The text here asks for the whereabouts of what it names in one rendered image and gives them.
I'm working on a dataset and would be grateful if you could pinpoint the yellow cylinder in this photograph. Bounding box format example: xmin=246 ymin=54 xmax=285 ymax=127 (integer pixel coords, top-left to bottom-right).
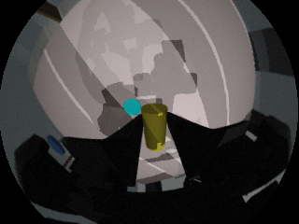
xmin=141 ymin=104 xmax=168 ymax=150

